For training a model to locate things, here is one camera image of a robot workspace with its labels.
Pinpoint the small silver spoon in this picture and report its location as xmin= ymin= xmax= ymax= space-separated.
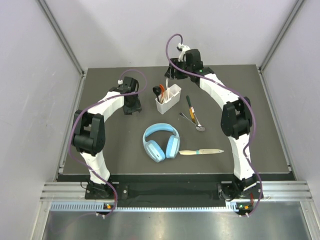
xmin=179 ymin=112 xmax=206 ymax=132

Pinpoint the orange plastic spoon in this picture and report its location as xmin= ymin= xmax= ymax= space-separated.
xmin=159 ymin=84 xmax=166 ymax=104

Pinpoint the white spoon horizontal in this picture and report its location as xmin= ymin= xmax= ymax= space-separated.
xmin=165 ymin=78 xmax=170 ymax=94

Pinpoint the knife with beige handle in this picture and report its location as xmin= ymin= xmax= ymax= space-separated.
xmin=179 ymin=149 xmax=224 ymax=156

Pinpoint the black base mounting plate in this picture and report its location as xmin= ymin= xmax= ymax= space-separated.
xmin=84 ymin=181 xmax=263 ymax=201

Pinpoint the black ladle spoon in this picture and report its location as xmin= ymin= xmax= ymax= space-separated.
xmin=152 ymin=86 xmax=162 ymax=102

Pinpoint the blue over-ear headphones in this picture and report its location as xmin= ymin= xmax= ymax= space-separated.
xmin=142 ymin=123 xmax=181 ymax=163

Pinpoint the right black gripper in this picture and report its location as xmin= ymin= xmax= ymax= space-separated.
xmin=164 ymin=58 xmax=192 ymax=81

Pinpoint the white compartment utensil container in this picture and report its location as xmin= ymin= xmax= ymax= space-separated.
xmin=155 ymin=84 xmax=182 ymax=115

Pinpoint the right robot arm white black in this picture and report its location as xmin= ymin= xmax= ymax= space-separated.
xmin=165 ymin=43 xmax=257 ymax=201

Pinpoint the aluminium frame rail front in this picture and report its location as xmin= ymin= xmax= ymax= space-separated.
xmin=40 ymin=181 xmax=312 ymax=213

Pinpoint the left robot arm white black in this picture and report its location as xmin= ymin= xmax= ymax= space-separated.
xmin=71 ymin=76 xmax=142 ymax=200

